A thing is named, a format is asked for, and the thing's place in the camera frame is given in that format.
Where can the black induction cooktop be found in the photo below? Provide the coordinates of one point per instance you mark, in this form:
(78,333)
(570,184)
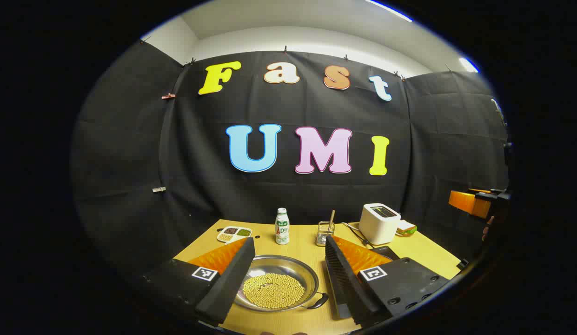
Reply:
(385,253)

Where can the ceiling light strip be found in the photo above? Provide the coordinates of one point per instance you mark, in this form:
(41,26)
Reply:
(468,65)
(388,10)

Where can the toy sandwich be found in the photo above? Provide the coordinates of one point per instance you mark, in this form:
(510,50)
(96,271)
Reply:
(407,228)

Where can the white drink bottle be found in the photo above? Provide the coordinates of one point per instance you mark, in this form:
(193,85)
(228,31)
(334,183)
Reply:
(282,230)

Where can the pile of soybeans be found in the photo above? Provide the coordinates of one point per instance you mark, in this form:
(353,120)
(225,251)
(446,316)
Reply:
(274,291)

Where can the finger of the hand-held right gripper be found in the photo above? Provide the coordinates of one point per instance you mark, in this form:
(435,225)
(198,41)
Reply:
(467,201)

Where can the wooden stick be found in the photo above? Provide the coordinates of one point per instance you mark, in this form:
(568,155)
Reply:
(331,218)

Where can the black backdrop cloth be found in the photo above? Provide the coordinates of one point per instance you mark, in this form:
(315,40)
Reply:
(279,195)

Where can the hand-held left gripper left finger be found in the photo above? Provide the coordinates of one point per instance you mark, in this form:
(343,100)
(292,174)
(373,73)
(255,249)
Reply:
(232,279)

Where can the wooden cloth clip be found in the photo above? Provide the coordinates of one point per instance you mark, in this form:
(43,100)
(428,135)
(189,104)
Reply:
(168,96)

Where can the white toaster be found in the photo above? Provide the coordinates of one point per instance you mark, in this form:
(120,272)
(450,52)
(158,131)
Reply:
(379,225)

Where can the divided white bean tray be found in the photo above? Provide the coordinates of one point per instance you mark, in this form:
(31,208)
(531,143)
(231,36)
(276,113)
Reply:
(233,233)

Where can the black table edge clamp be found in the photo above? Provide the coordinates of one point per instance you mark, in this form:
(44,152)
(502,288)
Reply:
(463,264)

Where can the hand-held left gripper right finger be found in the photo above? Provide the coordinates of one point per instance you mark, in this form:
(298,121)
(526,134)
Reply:
(344,284)

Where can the stainless steel pot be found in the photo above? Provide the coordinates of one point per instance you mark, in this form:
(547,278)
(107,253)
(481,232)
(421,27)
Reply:
(288,266)

